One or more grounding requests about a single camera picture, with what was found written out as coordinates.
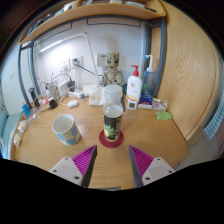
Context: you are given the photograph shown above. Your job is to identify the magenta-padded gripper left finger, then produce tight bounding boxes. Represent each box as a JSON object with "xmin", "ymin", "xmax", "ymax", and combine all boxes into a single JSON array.
[{"xmin": 49, "ymin": 144, "xmax": 98, "ymax": 188}]

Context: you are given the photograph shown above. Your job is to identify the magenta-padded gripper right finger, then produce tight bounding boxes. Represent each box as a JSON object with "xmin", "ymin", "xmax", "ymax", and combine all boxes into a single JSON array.
[{"xmin": 128, "ymin": 144, "xmax": 176, "ymax": 188}]

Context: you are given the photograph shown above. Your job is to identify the clear bottle with pineapple label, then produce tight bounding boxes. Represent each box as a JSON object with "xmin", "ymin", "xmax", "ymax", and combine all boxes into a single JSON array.
[{"xmin": 102, "ymin": 84, "xmax": 125, "ymax": 143}]

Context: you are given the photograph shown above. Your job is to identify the white mug with blue print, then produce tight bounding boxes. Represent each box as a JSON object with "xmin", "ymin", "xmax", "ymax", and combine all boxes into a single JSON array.
[{"xmin": 51, "ymin": 113, "xmax": 82, "ymax": 146}]

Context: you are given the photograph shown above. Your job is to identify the flat round red coaster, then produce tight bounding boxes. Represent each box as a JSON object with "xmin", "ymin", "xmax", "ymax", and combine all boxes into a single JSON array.
[{"xmin": 98, "ymin": 129, "xmax": 125, "ymax": 149}]

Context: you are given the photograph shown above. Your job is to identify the small green packet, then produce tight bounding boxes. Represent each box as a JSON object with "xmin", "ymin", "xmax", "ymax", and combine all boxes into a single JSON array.
[{"xmin": 154, "ymin": 110, "xmax": 174, "ymax": 121}]

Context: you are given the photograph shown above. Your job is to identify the small blue box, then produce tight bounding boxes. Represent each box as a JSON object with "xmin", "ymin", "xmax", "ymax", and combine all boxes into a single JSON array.
[{"xmin": 138, "ymin": 93, "xmax": 154, "ymax": 110}]

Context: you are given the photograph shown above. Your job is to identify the bed with light sheet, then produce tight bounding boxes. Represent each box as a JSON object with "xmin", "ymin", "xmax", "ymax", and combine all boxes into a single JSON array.
[{"xmin": 0, "ymin": 111, "xmax": 21, "ymax": 158}]

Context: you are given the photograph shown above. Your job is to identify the blue tube with white cap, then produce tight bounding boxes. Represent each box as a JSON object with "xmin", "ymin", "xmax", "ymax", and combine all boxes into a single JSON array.
[{"xmin": 20, "ymin": 99, "xmax": 33, "ymax": 118}]

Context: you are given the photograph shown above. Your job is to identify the white crumpled paper bag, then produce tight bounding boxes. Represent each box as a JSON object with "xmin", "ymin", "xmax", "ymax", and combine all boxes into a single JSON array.
[{"xmin": 88, "ymin": 86, "xmax": 108, "ymax": 107}]

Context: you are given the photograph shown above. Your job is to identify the black upright bottle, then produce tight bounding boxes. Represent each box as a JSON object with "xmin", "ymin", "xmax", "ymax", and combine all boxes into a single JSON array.
[{"xmin": 29, "ymin": 87, "xmax": 38, "ymax": 108}]

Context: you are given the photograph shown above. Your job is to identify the white pump bottle red top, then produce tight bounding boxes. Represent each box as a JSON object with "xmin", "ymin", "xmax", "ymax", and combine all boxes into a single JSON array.
[{"xmin": 126, "ymin": 64, "xmax": 143, "ymax": 110}]

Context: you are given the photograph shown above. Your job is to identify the white desk lamp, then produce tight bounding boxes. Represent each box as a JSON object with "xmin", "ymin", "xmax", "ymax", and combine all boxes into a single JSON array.
[{"xmin": 38, "ymin": 32, "xmax": 101, "ymax": 98}]

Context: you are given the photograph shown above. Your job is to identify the wooden shelf unit with items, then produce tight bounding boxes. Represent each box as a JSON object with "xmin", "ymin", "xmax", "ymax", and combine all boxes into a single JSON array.
[{"xmin": 18, "ymin": 0, "xmax": 167, "ymax": 46}]

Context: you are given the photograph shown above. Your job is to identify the grey metal desk frame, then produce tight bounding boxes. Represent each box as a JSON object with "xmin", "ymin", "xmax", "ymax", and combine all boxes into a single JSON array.
[{"xmin": 17, "ymin": 16, "xmax": 168, "ymax": 108}]

